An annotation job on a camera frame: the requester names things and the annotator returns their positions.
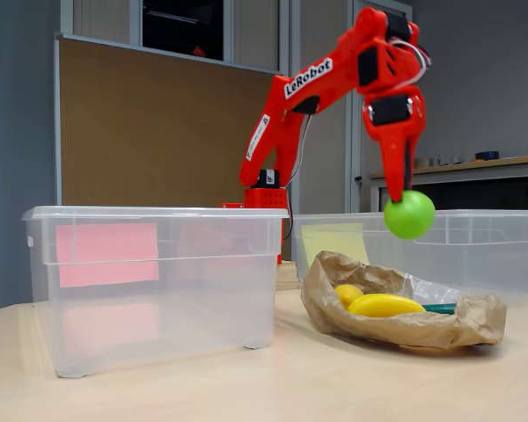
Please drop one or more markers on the wooden top sideboard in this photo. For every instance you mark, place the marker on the wooden top sideboard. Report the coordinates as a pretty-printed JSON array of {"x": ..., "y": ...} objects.
[{"x": 466, "y": 169}]

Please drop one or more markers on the dark green toy cucumber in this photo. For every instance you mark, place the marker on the dark green toy cucumber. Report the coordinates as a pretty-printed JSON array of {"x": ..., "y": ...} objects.
[{"x": 442, "y": 308}]

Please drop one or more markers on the yellow paper note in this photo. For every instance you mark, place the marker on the yellow paper note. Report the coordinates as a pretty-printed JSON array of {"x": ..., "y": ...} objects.
[{"x": 330, "y": 239}]

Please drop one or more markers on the pink paper note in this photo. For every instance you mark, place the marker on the pink paper note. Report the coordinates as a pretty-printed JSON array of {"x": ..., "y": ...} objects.
[{"x": 105, "y": 255}]

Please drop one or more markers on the tall grey cabinet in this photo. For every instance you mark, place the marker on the tall grey cabinet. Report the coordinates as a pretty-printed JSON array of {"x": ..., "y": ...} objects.
[{"x": 334, "y": 154}]

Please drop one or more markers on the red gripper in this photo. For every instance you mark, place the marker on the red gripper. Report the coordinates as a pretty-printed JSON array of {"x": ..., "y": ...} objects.
[{"x": 389, "y": 111}]

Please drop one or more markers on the brown cork pin board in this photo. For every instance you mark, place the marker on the brown cork pin board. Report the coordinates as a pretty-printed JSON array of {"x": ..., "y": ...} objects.
[{"x": 158, "y": 132}]

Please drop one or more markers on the yellow toy lemon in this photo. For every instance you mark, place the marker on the yellow toy lemon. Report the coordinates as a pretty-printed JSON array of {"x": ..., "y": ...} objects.
[{"x": 347, "y": 293}]

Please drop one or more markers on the beige tape roll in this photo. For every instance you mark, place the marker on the beige tape roll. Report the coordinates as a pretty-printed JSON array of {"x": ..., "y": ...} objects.
[{"x": 426, "y": 162}]

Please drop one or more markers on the clear plastic bin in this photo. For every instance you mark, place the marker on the clear plastic bin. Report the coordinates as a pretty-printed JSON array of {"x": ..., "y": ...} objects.
[
  {"x": 158, "y": 316},
  {"x": 488, "y": 259}
]

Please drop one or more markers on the yellow toy banana bunch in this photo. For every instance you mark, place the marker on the yellow toy banana bunch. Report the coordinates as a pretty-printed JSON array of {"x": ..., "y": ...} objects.
[{"x": 387, "y": 305}]

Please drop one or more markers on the dark window pane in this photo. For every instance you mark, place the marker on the dark window pane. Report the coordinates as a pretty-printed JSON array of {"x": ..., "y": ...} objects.
[{"x": 180, "y": 26}]

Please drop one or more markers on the blue tape roll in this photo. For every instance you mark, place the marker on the blue tape roll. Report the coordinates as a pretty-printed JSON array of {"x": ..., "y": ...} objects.
[{"x": 487, "y": 155}]

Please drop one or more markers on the green toy apple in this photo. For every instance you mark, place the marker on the green toy apple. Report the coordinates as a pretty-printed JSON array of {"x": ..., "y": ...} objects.
[{"x": 411, "y": 217}]

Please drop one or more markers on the crumpled brown paper bag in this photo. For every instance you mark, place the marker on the crumpled brown paper bag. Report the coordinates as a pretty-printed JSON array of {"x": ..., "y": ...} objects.
[{"x": 400, "y": 334}]

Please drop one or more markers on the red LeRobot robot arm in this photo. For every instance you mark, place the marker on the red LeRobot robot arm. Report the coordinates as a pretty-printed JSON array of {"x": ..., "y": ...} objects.
[{"x": 343, "y": 57}]

